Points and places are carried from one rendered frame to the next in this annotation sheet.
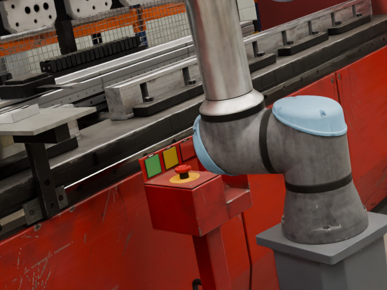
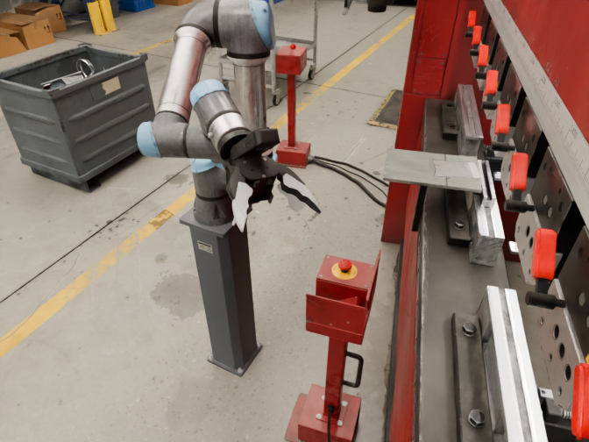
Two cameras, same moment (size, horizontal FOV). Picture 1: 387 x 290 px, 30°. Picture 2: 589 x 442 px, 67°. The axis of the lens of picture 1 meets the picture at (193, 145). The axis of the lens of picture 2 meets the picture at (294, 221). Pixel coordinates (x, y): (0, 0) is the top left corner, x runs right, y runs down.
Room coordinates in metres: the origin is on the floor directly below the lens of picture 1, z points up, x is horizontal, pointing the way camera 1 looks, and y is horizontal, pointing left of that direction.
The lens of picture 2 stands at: (2.38, -0.49, 1.66)
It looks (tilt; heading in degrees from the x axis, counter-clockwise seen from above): 37 degrees down; 154
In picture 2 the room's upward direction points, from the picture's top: straight up
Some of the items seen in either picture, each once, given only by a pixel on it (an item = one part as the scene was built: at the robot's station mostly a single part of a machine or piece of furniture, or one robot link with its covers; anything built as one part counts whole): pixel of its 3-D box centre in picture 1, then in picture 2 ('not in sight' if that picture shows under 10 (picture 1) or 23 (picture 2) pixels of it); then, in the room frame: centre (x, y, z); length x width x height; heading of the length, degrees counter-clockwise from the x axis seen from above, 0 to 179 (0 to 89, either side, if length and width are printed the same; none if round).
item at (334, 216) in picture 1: (321, 200); (215, 200); (1.19, -0.20, 0.82); 0.15 x 0.15 x 0.10
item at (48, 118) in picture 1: (25, 121); (430, 168); (1.56, 0.35, 1.00); 0.26 x 0.18 x 0.01; 50
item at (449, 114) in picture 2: not in sight; (449, 119); (1.16, 0.80, 0.89); 0.30 x 0.05 x 0.03; 140
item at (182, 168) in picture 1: (183, 173); (344, 267); (1.63, 0.03, 0.79); 0.04 x 0.04 x 0.04
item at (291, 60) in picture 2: not in sight; (291, 107); (-0.24, 0.77, 0.41); 0.25 x 0.20 x 0.83; 50
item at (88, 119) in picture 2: not in sight; (85, 115); (-0.87, -0.53, 0.36); 0.80 x 0.60 x 0.72; 127
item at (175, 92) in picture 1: (173, 98); (469, 376); (2.08, 0.03, 0.89); 0.30 x 0.05 x 0.03; 140
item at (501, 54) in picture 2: not in sight; (510, 81); (1.63, 0.48, 1.26); 0.15 x 0.09 x 0.17; 140
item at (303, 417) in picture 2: not in sight; (322, 417); (1.65, -0.01, 0.06); 0.25 x 0.20 x 0.12; 46
